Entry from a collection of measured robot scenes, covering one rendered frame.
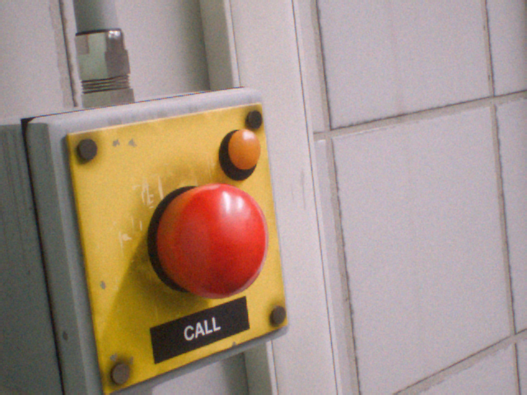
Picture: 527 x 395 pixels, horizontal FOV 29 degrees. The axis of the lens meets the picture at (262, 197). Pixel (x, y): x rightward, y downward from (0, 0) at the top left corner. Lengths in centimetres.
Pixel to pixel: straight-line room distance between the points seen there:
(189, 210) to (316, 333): 17
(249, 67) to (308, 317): 12
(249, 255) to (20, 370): 10
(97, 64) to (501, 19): 34
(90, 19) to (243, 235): 10
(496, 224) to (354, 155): 14
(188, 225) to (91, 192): 3
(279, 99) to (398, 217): 13
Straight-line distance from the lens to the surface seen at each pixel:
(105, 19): 38
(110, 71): 38
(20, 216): 35
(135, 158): 34
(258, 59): 46
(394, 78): 56
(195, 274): 33
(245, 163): 37
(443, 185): 60
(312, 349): 49
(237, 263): 34
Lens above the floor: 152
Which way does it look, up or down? 8 degrees down
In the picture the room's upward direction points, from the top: 7 degrees counter-clockwise
